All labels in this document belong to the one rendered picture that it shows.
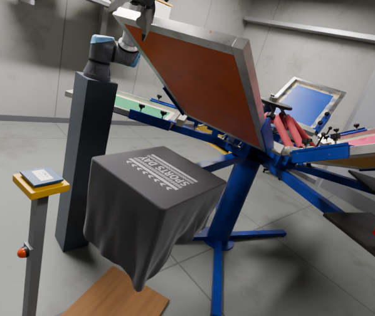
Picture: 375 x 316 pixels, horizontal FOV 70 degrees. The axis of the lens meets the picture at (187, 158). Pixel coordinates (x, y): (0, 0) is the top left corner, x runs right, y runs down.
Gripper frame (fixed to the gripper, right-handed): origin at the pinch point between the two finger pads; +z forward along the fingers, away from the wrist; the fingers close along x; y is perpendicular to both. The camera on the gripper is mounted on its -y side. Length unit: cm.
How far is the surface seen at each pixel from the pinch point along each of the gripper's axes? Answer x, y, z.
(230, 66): -23.6, -22.7, -5.8
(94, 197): -32, 15, 65
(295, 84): -260, 23, -78
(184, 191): -44, -18, 43
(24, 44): -118, 304, 15
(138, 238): -33, -14, 67
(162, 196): -33, -16, 46
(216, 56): -20.7, -17.9, -6.6
